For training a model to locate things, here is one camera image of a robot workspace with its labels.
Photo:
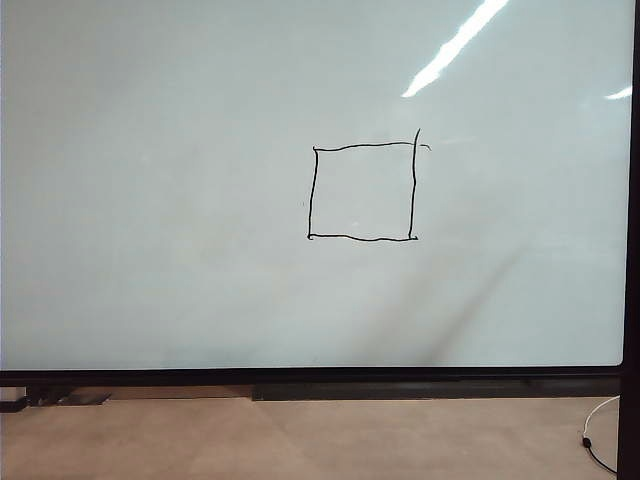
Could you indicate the black base beam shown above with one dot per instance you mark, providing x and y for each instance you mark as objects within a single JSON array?
[{"x": 400, "y": 390}]

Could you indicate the whiteboard with black frame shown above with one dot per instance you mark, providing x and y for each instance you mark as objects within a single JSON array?
[{"x": 150, "y": 200}]

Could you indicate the black stand foot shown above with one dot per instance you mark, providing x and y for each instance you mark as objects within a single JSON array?
[{"x": 10, "y": 404}]

